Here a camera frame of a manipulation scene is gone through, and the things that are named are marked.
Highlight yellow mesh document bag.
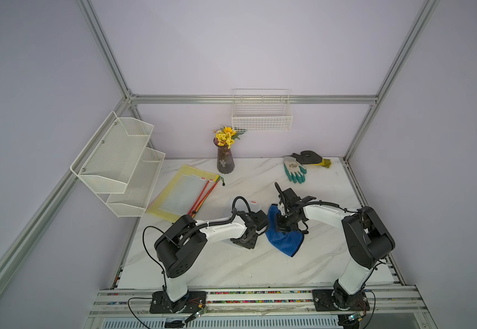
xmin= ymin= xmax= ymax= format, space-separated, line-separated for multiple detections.
xmin=145 ymin=164 xmax=219 ymax=223

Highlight blue microfiber cleaning cloth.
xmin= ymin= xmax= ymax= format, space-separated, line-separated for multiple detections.
xmin=265 ymin=204 xmax=304 ymax=257

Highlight white wire wall basket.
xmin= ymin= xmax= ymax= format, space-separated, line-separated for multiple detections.
xmin=232 ymin=89 xmax=293 ymax=132

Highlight dark purple glass vase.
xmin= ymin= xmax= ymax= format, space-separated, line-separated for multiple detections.
xmin=214 ymin=138 xmax=235 ymax=174

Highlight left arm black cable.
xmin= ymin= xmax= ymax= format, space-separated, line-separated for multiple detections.
xmin=141 ymin=225 xmax=178 ymax=285

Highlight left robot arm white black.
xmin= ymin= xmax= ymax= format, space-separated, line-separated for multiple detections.
xmin=154 ymin=208 xmax=269 ymax=303

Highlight yellow artificial flowers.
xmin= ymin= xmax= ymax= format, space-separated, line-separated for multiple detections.
xmin=214 ymin=126 xmax=245 ymax=149

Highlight white two-tier mesh shelf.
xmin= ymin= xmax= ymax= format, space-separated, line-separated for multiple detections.
xmin=70 ymin=112 xmax=165 ymax=217

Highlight black yellow work glove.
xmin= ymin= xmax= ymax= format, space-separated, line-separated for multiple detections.
xmin=291 ymin=150 xmax=332 ymax=168

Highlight green white work glove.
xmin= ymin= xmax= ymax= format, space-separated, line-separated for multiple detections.
xmin=283 ymin=156 xmax=307 ymax=184

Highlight red zipper mesh document bag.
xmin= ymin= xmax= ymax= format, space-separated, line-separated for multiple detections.
xmin=188 ymin=175 xmax=222 ymax=217

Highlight aluminium frame rail base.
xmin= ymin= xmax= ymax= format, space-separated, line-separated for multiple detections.
xmin=85 ymin=285 xmax=437 ymax=328

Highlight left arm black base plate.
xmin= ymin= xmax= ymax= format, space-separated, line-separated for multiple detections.
xmin=149 ymin=291 xmax=207 ymax=314

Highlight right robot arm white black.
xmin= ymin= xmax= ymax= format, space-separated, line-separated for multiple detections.
xmin=267 ymin=184 xmax=395 ymax=300

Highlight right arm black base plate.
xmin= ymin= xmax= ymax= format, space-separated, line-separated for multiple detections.
xmin=312 ymin=289 xmax=371 ymax=312

